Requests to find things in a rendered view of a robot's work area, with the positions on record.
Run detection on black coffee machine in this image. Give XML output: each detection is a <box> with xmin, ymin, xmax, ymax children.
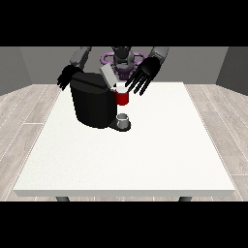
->
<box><xmin>69</xmin><ymin>71</ymin><xmax>133</xmax><ymax>133</ymax></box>

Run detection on pale grey machine lid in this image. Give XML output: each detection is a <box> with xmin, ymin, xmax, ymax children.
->
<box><xmin>99</xmin><ymin>63</ymin><xmax>119</xmax><ymax>89</ymax></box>

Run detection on grey robot trunk purple rings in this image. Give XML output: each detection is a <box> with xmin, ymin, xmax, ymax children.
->
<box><xmin>100</xmin><ymin>46</ymin><xmax>148</xmax><ymax>80</ymax></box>

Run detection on small grey cup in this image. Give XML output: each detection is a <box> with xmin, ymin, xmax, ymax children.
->
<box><xmin>116</xmin><ymin>112</ymin><xmax>131</xmax><ymax>128</ymax></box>

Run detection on red pod holder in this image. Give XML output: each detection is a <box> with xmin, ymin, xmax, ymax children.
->
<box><xmin>114</xmin><ymin>91</ymin><xmax>130</xmax><ymax>107</ymax></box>

